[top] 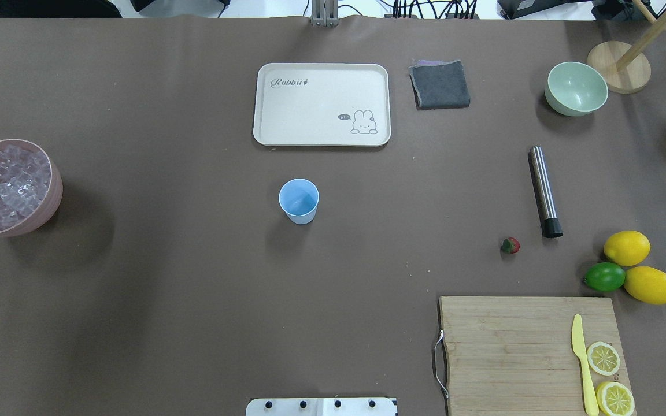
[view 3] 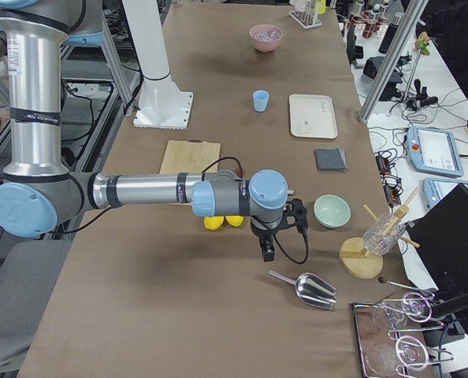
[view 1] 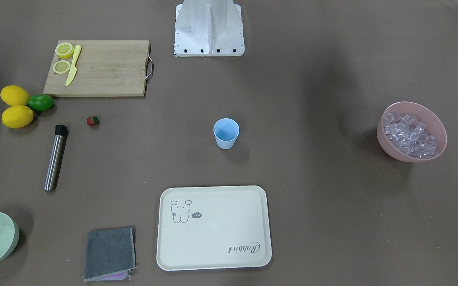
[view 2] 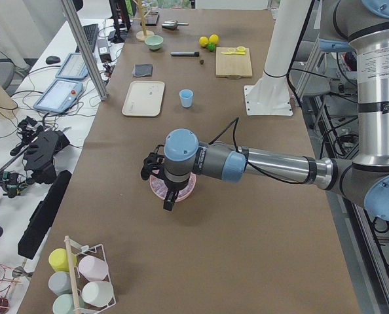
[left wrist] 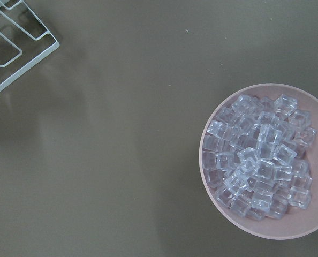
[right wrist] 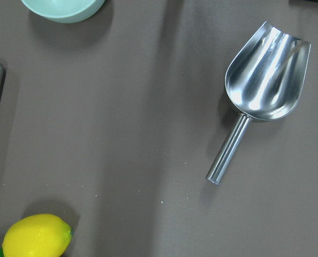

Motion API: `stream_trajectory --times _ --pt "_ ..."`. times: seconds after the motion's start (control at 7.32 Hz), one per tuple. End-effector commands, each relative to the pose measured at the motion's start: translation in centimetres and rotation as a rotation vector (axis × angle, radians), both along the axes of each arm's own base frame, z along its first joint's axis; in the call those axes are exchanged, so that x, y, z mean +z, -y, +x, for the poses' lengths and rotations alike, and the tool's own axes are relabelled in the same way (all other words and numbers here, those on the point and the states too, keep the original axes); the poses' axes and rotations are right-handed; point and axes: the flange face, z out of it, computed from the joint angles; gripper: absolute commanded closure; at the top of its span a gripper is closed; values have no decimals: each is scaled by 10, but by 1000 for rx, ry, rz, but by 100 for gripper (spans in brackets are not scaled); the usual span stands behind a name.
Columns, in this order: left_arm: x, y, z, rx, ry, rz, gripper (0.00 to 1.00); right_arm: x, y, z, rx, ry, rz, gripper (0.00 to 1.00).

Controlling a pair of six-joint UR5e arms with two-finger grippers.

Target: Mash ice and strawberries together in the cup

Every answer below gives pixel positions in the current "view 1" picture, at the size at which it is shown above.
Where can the steel muddler black tip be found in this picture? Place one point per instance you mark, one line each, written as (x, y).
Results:
(61, 133)

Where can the pink bowl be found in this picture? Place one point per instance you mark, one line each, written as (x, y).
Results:
(434, 126)

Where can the green lime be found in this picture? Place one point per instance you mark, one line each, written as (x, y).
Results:
(40, 102)

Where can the bamboo cutting board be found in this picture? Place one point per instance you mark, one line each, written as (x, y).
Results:
(106, 68)

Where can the lemon half slice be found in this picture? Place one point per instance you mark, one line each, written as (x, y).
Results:
(61, 67)
(64, 50)

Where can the clear ice cubes pile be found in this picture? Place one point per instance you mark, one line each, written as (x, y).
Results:
(409, 135)

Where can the red strawberry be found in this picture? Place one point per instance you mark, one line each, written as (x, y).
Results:
(93, 120)

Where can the lemon half slice upper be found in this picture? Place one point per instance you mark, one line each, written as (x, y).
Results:
(64, 50)

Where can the yellow lemon upper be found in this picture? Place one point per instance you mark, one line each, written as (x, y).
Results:
(14, 95)

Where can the yellow plastic knife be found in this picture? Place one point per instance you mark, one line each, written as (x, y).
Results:
(73, 69)

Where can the lemon half slice lower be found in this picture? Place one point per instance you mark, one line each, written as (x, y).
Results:
(61, 67)

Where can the grey folded cloth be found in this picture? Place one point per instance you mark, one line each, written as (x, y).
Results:
(110, 254)

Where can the cream rabbit tray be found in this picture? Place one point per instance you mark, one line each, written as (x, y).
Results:
(216, 227)

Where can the light blue plastic cup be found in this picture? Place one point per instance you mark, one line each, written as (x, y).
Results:
(226, 132)

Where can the yellow lemon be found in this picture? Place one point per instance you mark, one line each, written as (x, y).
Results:
(17, 116)
(14, 95)

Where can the yellow lemon lower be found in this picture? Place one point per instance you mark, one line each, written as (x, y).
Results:
(17, 116)

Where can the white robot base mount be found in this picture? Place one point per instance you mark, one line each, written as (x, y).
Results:
(208, 28)

